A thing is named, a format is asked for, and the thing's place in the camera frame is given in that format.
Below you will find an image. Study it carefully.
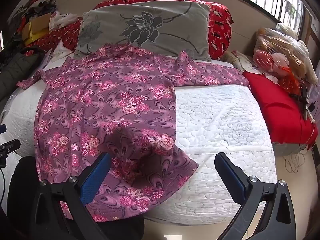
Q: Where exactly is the grey floral blanket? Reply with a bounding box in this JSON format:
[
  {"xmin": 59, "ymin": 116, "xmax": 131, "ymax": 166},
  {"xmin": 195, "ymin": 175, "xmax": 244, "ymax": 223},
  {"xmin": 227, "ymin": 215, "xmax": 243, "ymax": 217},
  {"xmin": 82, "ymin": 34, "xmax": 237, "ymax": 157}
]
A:
[{"xmin": 74, "ymin": 0, "xmax": 213, "ymax": 62}]

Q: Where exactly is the dark padded jacket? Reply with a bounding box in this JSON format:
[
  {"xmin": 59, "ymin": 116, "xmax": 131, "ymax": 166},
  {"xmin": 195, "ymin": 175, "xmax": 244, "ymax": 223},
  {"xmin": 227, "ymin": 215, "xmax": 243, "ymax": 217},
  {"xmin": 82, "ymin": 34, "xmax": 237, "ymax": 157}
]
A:
[{"xmin": 0, "ymin": 46, "xmax": 47, "ymax": 107}]

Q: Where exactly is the pile of mixed clothes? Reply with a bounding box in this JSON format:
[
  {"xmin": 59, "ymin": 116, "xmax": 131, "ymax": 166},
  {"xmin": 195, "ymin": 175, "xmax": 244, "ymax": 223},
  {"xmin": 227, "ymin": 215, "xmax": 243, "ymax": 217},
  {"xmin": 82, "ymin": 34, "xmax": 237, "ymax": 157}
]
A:
[{"xmin": 14, "ymin": 0, "xmax": 58, "ymax": 23}]

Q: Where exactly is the black charger with cables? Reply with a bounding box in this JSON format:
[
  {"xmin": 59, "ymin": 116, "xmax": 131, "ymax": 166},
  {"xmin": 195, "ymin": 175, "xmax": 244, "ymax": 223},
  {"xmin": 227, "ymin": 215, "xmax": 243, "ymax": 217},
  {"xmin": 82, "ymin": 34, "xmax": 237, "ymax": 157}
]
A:
[{"xmin": 289, "ymin": 87, "xmax": 317, "ymax": 123}]

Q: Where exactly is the yellow cardboard box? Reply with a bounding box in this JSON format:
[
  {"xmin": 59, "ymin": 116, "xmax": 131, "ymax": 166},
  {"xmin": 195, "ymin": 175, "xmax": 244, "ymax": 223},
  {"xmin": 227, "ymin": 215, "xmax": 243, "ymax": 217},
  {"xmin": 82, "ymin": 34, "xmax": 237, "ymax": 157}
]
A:
[{"xmin": 22, "ymin": 12, "xmax": 54, "ymax": 43}]

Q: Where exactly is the clear plastic bag of items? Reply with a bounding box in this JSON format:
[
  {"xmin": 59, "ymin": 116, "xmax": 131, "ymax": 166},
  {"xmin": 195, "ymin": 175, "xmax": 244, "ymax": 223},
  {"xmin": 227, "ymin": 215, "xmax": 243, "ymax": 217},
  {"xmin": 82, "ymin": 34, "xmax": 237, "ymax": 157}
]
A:
[{"xmin": 252, "ymin": 26, "xmax": 318, "ymax": 93}]

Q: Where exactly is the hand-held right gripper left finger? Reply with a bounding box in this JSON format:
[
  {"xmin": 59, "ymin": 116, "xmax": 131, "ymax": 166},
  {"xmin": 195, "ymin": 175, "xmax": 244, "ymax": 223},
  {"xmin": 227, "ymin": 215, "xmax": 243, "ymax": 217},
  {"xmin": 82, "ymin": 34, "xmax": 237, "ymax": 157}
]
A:
[{"xmin": 30, "ymin": 152, "xmax": 118, "ymax": 240}]

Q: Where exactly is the purple pink floral pillow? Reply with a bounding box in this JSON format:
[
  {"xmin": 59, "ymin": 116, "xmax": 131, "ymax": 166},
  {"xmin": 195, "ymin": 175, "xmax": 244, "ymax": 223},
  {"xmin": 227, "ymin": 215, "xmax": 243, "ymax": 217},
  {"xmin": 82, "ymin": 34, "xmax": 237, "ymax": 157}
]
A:
[{"xmin": 17, "ymin": 44, "xmax": 250, "ymax": 222}]

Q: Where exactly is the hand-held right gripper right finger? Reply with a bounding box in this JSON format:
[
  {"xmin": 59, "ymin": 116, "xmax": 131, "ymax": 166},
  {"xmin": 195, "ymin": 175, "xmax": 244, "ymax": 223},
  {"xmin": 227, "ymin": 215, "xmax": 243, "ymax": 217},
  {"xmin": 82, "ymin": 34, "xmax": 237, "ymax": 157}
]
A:
[{"xmin": 214, "ymin": 152, "xmax": 297, "ymax": 240}]

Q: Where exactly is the thin tangled cable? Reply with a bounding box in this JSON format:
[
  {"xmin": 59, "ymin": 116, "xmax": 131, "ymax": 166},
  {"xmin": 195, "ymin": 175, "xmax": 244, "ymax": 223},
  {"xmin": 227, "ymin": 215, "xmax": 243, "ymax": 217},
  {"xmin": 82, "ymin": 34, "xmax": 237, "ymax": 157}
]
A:
[{"xmin": 284, "ymin": 144, "xmax": 313, "ymax": 175}]

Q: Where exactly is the black round stool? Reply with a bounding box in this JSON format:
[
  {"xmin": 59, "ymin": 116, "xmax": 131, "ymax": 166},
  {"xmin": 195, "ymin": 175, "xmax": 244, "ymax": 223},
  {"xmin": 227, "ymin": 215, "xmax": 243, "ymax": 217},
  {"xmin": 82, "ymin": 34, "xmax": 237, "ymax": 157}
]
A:
[{"xmin": 7, "ymin": 156, "xmax": 145, "ymax": 240}]

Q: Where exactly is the white paper sheet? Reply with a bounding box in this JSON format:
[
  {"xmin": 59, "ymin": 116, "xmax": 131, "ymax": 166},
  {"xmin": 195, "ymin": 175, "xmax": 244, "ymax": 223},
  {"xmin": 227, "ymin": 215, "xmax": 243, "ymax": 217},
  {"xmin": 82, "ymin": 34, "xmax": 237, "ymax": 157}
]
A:
[{"xmin": 37, "ymin": 41, "xmax": 73, "ymax": 71}]

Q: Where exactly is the pale floral cloth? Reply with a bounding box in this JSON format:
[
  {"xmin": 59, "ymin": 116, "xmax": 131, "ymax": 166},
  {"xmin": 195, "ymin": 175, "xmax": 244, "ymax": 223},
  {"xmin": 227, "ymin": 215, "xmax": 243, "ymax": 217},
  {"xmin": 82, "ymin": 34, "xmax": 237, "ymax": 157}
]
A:
[{"xmin": 222, "ymin": 50, "xmax": 253, "ymax": 72}]

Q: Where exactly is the white quilted bed cover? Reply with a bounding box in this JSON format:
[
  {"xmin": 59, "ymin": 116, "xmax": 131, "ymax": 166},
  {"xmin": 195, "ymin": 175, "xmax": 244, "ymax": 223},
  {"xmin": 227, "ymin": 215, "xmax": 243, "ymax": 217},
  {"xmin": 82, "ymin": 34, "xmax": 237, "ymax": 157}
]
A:
[{"xmin": 0, "ymin": 55, "xmax": 277, "ymax": 227}]

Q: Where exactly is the red cloth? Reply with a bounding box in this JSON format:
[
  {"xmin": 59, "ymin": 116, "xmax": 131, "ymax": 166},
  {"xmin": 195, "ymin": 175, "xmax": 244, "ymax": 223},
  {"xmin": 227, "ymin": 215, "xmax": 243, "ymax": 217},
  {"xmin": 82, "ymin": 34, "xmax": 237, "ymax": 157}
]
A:
[{"xmin": 242, "ymin": 70, "xmax": 318, "ymax": 151}]

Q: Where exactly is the red patterned pillow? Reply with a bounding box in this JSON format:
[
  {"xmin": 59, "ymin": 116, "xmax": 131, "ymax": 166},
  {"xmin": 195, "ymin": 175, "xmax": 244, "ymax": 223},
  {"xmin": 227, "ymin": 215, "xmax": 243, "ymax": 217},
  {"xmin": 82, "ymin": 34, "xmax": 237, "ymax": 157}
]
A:
[{"xmin": 25, "ymin": 0, "xmax": 233, "ymax": 60}]

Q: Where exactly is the white plastic bag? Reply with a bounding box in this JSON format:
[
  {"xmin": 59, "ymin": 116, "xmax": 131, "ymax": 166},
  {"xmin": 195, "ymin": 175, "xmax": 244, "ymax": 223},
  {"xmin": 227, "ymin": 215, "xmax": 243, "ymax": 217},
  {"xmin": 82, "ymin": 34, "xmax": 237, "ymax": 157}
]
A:
[{"xmin": 49, "ymin": 11, "xmax": 78, "ymax": 31}]

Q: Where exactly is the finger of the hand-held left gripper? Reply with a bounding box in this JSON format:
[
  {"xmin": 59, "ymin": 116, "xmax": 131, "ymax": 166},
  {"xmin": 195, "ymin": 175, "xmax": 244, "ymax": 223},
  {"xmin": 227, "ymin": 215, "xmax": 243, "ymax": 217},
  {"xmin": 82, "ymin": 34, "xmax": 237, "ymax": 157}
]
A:
[{"xmin": 0, "ymin": 139, "xmax": 21, "ymax": 167}]

